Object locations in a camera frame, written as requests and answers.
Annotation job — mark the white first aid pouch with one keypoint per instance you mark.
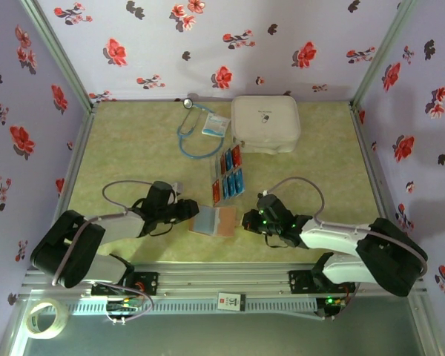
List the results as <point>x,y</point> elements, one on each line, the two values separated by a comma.
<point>265,122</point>

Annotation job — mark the clear tape roll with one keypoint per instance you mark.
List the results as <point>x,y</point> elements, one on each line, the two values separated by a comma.
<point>44,335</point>

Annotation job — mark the aluminium frame post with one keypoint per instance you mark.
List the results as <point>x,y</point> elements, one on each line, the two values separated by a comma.
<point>57,55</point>
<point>385,52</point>

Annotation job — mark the aluminium frame side rail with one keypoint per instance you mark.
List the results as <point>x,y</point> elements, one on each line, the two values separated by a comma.
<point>365,144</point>
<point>73,178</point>

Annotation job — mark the red white label tag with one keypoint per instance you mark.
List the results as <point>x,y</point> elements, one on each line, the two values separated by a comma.
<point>230,301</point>

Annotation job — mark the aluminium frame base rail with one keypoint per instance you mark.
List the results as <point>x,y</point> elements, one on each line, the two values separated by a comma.
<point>222,282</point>

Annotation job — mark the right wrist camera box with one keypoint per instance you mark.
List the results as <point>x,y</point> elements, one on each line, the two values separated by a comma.
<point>263,193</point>

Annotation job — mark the tan leather card holder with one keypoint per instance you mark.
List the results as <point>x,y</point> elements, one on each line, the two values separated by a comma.
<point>228,222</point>

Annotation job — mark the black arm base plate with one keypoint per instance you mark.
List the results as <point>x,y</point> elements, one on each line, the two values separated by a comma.
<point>300,282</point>
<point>148,283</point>

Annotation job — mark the green controller board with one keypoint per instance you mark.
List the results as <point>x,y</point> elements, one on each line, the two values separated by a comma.
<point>333,301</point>
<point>122,306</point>

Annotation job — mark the white blue gauze packet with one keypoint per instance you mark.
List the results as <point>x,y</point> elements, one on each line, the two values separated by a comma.
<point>215,126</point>

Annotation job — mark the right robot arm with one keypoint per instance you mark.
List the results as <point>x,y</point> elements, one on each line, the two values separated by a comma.
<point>393,256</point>

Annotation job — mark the blue credit card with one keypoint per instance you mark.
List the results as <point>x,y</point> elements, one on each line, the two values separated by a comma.
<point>239,181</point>
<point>224,186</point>
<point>231,184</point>
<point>204,220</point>
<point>228,160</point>

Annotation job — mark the blue stethoscope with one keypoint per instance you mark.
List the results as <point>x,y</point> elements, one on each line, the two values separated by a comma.
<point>187,103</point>

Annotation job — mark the clear acrylic card stand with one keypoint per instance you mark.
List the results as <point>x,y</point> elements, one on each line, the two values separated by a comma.
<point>215,167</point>

